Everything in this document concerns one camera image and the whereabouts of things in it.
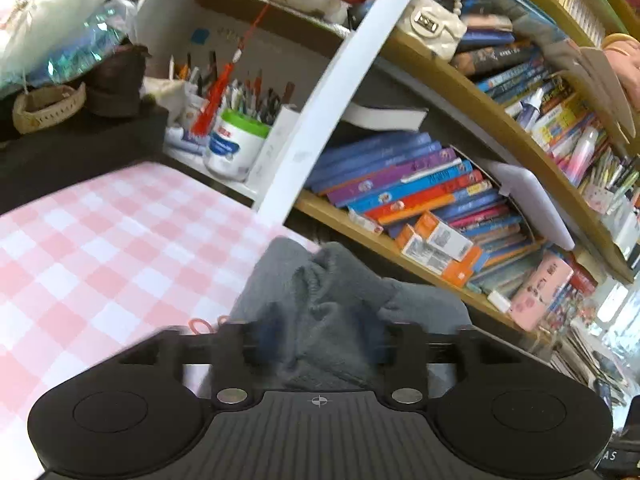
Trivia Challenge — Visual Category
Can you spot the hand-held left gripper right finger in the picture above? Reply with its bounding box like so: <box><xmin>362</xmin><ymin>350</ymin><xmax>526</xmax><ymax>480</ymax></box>
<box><xmin>350</xmin><ymin>309</ymin><xmax>521</xmax><ymax>407</ymax></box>

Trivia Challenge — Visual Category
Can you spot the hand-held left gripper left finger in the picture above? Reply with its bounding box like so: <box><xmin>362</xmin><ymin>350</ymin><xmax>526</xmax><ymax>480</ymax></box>
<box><xmin>117</xmin><ymin>310</ymin><xmax>287</xmax><ymax>407</ymax></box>

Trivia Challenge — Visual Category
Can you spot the grey sweatshirt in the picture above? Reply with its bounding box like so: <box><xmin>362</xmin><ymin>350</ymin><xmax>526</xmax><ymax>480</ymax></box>
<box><xmin>227</xmin><ymin>237</ymin><xmax>473</xmax><ymax>393</ymax></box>

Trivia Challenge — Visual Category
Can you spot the stack of magazines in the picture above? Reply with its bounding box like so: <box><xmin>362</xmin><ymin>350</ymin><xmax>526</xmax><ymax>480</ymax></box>
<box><xmin>550</xmin><ymin>317</ymin><xmax>631</xmax><ymax>406</ymax></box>

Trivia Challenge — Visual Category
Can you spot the small red white box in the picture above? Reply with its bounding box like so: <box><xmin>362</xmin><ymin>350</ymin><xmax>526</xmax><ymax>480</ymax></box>
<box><xmin>348</xmin><ymin>207</ymin><xmax>385</xmax><ymax>235</ymax></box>

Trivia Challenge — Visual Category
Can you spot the row of leaning colourful books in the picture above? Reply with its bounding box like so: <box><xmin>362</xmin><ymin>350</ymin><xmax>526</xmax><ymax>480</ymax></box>
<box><xmin>305</xmin><ymin>130</ymin><xmax>546</xmax><ymax>296</ymax></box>

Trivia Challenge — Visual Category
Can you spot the red boxed book set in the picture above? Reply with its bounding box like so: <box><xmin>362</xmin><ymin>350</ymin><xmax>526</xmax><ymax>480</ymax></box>
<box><xmin>547</xmin><ymin>260</ymin><xmax>598</xmax><ymax>331</ymax></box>

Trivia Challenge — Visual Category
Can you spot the pink printed tin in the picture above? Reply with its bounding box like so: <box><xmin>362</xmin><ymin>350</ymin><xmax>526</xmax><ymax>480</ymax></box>
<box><xmin>509</xmin><ymin>252</ymin><xmax>575</xmax><ymax>332</ymax></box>

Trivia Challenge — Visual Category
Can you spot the white carton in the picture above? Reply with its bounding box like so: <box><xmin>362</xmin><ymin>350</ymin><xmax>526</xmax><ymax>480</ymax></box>
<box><xmin>247</xmin><ymin>105</ymin><xmax>301</xmax><ymax>196</ymax></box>

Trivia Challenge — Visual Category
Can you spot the white jar with green rim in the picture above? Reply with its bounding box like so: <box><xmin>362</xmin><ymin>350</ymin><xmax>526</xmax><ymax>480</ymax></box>
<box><xmin>204</xmin><ymin>109</ymin><xmax>272</xmax><ymax>182</ymax></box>

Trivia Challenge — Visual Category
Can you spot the white foam board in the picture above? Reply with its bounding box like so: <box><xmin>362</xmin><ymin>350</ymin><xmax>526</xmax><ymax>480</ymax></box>
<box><xmin>482</xmin><ymin>160</ymin><xmax>577</xmax><ymax>251</ymax></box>

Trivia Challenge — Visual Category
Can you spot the thick dark hardcover book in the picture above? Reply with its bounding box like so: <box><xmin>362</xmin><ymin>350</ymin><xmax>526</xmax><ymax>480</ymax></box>
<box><xmin>340</xmin><ymin>102</ymin><xmax>430</xmax><ymax>132</ymax></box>

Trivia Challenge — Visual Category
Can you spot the white pen holder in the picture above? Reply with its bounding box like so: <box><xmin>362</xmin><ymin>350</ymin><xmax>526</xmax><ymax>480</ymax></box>
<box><xmin>600</xmin><ymin>195</ymin><xmax>640</xmax><ymax>256</ymax></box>

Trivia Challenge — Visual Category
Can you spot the white wooden bookshelf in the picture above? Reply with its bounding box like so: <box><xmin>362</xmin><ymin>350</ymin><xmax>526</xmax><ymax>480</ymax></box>
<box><xmin>112</xmin><ymin>0</ymin><xmax>640</xmax><ymax>361</ymax></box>

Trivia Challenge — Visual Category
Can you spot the bundle of pens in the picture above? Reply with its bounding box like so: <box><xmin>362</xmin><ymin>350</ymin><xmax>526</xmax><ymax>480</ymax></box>
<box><xmin>167</xmin><ymin>50</ymin><xmax>298</xmax><ymax>128</ymax></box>

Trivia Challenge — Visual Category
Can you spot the red tassel ornament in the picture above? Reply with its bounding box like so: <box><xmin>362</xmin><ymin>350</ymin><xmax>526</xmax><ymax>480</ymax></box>
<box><xmin>191</xmin><ymin>4</ymin><xmax>271</xmax><ymax>139</ymax></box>

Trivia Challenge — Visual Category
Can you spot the pink patterned pen cup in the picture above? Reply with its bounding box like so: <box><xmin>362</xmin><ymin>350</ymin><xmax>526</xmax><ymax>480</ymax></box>
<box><xmin>582</xmin><ymin>182</ymin><xmax>613</xmax><ymax>213</ymax></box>

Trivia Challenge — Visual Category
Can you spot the black electric keyboard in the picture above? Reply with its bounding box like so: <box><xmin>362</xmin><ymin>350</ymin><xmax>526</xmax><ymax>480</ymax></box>
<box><xmin>0</xmin><ymin>105</ymin><xmax>168</xmax><ymax>216</ymax></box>

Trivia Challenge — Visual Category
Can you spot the white spray bottle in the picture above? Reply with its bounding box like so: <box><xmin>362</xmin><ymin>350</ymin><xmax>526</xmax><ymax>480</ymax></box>
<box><xmin>515</xmin><ymin>87</ymin><xmax>546</xmax><ymax>133</ymax></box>

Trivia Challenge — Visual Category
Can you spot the pink gradient bottle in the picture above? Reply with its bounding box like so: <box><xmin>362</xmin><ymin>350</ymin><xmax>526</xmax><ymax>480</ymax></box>
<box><xmin>562</xmin><ymin>125</ymin><xmax>601</xmax><ymax>188</ymax></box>

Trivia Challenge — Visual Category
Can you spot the row of upright picture books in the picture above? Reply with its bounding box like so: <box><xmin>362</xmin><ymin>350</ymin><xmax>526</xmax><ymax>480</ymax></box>
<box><xmin>450</xmin><ymin>0</ymin><xmax>616</xmax><ymax>161</ymax></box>

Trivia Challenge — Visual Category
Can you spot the brown hat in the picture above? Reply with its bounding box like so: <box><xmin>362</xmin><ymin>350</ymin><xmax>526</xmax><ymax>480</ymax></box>
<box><xmin>85</xmin><ymin>44</ymin><xmax>152</xmax><ymax>118</ymax></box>

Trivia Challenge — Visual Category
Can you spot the cream quilted handbag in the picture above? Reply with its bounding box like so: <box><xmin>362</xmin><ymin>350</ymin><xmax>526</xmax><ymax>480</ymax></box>
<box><xmin>395</xmin><ymin>0</ymin><xmax>468</xmax><ymax>61</ymax></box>

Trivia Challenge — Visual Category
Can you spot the iridescent foil bag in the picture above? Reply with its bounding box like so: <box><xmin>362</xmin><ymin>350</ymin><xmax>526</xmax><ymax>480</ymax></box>
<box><xmin>0</xmin><ymin>0</ymin><xmax>138</xmax><ymax>96</ymax></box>

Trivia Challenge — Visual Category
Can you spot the white pink plush pillow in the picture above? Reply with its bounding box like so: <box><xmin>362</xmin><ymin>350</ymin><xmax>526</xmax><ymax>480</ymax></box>
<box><xmin>0</xmin><ymin>0</ymin><xmax>121</xmax><ymax>68</ymax></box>

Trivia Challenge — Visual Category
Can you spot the pink hair tie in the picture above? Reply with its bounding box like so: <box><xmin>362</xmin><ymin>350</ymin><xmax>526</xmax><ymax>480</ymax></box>
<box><xmin>187</xmin><ymin>315</ymin><xmax>231</xmax><ymax>336</ymax></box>

